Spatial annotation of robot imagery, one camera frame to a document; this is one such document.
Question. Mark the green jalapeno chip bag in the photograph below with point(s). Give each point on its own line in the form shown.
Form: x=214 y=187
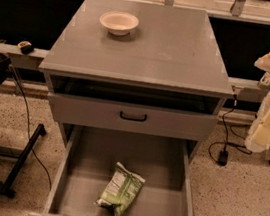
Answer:
x=121 y=190

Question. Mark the black drawer handle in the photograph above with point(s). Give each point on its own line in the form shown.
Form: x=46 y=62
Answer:
x=140 y=118

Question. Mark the closed grey drawer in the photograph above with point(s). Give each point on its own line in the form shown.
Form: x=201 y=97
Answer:
x=105 y=114

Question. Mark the small clear bottle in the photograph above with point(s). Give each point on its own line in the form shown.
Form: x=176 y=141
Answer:
x=264 y=82

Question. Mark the white paper bowl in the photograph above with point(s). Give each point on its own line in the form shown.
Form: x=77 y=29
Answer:
x=119 y=23

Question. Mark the black yellow tape measure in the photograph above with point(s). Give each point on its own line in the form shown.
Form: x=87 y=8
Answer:
x=25 y=47

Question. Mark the grey drawer cabinet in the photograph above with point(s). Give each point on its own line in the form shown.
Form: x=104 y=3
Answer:
x=171 y=60

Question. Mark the open grey drawer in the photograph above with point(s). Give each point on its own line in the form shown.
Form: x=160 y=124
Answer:
x=89 y=162

